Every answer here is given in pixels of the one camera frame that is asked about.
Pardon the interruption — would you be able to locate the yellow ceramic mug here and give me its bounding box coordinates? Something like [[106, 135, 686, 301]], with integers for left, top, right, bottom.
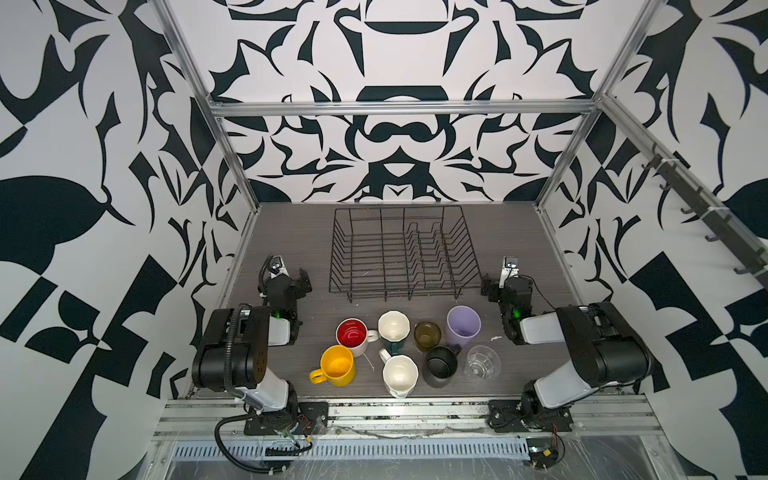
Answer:
[[309, 345, 356, 387]]

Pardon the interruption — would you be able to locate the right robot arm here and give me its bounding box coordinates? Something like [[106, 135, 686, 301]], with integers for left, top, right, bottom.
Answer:
[[481, 275, 654, 431]]

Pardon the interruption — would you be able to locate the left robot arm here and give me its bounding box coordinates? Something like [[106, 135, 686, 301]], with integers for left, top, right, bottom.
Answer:
[[192, 269, 312, 416]]

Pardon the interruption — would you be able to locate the lilac plastic cup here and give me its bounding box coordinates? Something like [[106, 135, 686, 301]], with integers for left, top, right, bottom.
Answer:
[[445, 305, 482, 348]]

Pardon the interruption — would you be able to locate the clear glass cup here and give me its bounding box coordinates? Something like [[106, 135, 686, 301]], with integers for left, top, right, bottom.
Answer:
[[464, 345, 502, 384]]

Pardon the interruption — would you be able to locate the amber glass cup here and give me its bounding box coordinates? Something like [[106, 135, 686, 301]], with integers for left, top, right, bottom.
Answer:
[[414, 321, 442, 352]]

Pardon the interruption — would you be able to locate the black mug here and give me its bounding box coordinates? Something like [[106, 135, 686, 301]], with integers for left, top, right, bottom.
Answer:
[[423, 345, 462, 388]]

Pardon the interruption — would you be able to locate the cream faceted cup teal base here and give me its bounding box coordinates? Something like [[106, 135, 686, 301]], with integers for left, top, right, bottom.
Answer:
[[377, 310, 411, 355]]

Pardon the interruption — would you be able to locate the cream ceramic mug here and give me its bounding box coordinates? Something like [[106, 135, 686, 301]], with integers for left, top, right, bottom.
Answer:
[[379, 349, 419, 398]]

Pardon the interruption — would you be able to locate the small circuit board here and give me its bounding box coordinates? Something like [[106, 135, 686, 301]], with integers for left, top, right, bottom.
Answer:
[[528, 443, 564, 471]]

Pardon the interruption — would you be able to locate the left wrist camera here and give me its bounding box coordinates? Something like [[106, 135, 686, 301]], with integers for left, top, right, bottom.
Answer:
[[266, 255, 288, 278]]

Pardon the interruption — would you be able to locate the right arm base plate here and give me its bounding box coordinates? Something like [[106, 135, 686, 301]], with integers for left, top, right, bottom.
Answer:
[[486, 400, 573, 433]]

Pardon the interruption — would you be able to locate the black wire dish rack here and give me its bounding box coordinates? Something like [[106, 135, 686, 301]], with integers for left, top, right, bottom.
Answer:
[[328, 205, 481, 302]]

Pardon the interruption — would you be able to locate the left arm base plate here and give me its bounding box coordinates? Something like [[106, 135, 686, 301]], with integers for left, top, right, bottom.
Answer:
[[244, 402, 329, 436]]

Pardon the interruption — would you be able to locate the white slotted cable duct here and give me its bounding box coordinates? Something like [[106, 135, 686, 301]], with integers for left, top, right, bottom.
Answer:
[[170, 436, 532, 462]]

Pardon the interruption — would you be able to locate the grey wall hook rail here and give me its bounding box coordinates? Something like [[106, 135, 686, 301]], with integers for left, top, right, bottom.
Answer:
[[643, 142, 767, 290]]

